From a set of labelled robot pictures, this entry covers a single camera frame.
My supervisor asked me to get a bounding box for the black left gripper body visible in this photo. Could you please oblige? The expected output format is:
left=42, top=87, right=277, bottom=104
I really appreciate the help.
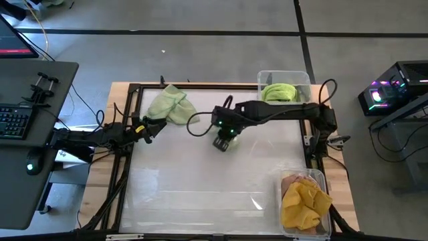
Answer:
left=128, top=112, right=150, bottom=144

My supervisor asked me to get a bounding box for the grey metal stand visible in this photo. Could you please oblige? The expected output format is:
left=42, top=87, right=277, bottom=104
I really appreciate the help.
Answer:
left=369, top=93, right=428, bottom=193

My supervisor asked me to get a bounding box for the bright green towel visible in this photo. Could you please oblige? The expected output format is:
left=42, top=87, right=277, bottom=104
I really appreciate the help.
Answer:
left=260, top=82, right=298, bottom=103

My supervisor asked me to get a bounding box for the black arm base cable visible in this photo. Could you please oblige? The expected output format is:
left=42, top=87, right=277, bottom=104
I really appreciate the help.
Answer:
left=318, top=78, right=338, bottom=105

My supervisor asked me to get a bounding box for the black computer cable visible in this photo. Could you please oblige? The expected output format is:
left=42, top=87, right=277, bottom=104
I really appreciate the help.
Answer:
left=367, top=106, right=428, bottom=164

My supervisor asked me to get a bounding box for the clear plastic bin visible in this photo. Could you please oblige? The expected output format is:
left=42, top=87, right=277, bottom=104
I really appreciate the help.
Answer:
left=278, top=168, right=332, bottom=239
left=256, top=70, right=314, bottom=105

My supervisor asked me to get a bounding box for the pale green towel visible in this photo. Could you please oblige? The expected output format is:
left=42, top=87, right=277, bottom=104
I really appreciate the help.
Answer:
left=146, top=83, right=201, bottom=126

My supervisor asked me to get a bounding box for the black desk cable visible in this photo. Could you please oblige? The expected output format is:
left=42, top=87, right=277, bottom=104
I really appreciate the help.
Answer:
left=19, top=33, right=106, bottom=129

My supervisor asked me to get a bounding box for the black keyboard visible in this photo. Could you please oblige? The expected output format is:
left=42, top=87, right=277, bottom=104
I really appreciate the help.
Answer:
left=0, top=102, right=35, bottom=141

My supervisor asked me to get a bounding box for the black RGB-lit computer case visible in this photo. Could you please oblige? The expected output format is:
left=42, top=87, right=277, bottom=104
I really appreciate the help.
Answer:
left=357, top=60, right=428, bottom=117

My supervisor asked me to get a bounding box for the black desk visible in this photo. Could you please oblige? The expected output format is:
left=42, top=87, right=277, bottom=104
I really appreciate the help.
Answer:
left=0, top=60, right=80, bottom=231

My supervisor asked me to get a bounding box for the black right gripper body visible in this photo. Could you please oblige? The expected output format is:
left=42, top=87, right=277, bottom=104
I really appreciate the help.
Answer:
left=211, top=106, right=242, bottom=140

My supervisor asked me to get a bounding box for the black computer monitor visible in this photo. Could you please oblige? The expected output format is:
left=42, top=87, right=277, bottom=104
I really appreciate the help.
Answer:
left=0, top=15, right=40, bottom=60

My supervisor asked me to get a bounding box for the white glossy table mat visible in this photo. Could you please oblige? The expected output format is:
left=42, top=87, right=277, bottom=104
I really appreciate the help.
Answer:
left=118, top=87, right=307, bottom=235

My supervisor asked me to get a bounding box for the black computer mouse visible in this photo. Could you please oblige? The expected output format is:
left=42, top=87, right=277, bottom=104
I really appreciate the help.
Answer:
left=25, top=156, right=43, bottom=176

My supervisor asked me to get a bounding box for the black clamp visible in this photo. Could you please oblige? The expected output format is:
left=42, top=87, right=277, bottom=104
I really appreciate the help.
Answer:
left=33, top=76, right=60, bottom=105
left=21, top=71, right=49, bottom=104

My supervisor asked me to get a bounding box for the mustard yellow towel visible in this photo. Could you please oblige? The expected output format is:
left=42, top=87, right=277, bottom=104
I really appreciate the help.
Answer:
left=281, top=178, right=334, bottom=231

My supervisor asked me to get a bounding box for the silver metal bracket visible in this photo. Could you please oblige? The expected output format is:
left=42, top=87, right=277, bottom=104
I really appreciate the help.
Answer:
left=105, top=234, right=145, bottom=241

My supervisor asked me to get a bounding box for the yellow cable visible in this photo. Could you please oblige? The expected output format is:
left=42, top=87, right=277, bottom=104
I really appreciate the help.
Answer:
left=22, top=0, right=50, bottom=56

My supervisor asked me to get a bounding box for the black aluminium rig frame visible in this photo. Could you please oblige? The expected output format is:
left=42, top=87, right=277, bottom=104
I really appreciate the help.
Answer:
left=80, top=82, right=360, bottom=241

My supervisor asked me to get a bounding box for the pink towel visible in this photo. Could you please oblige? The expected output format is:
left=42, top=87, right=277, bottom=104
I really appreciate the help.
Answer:
left=281, top=173, right=314, bottom=198

